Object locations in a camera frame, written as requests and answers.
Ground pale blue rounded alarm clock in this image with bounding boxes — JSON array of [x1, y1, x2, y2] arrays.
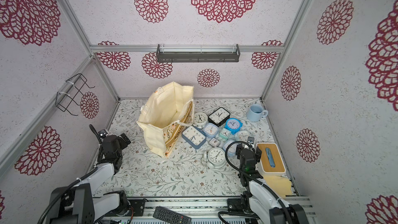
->
[[222, 140, 238, 158]]

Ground white round alarm clock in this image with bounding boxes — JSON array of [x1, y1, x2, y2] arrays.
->
[[193, 112, 208, 129], [235, 130, 252, 142]]

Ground white twin bell alarm clock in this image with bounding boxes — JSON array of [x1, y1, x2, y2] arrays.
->
[[201, 147, 226, 170]]

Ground mint green square alarm clock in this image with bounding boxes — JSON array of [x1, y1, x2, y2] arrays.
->
[[219, 128, 232, 140]]

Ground blue twin bell alarm clock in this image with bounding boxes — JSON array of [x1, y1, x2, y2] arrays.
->
[[225, 118, 243, 135]]

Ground clear small travel clock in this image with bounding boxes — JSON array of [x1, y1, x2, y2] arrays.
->
[[208, 138, 221, 147]]

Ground light blue square alarm clock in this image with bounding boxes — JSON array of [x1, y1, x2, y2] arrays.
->
[[202, 123, 219, 139]]

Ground black square alarm clock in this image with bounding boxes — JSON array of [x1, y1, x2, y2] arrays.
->
[[208, 107, 231, 127]]

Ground large blue square alarm clock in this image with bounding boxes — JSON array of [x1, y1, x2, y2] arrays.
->
[[182, 126, 206, 149]]

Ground beige canvas tote bag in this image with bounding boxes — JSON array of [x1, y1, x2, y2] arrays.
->
[[137, 82, 194, 158]]

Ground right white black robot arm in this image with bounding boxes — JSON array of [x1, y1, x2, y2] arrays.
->
[[217, 141, 309, 224]]

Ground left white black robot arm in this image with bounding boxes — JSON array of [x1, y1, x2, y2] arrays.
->
[[38, 125, 133, 224]]

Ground white wooden top box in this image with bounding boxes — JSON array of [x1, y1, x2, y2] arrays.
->
[[256, 143, 286, 176]]

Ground yellow cloth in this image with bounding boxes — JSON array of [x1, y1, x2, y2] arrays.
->
[[264, 175, 293, 198]]

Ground light blue mug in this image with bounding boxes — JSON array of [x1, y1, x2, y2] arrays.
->
[[246, 104, 268, 122]]

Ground black remote control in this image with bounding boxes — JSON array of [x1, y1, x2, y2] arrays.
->
[[153, 206, 192, 224]]

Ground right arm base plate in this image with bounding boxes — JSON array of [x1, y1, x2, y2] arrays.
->
[[227, 198, 248, 214]]

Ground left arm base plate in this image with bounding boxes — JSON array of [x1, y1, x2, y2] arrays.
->
[[125, 199, 147, 217]]

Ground black wire wall rack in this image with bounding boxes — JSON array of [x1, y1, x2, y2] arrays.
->
[[55, 73, 95, 116]]

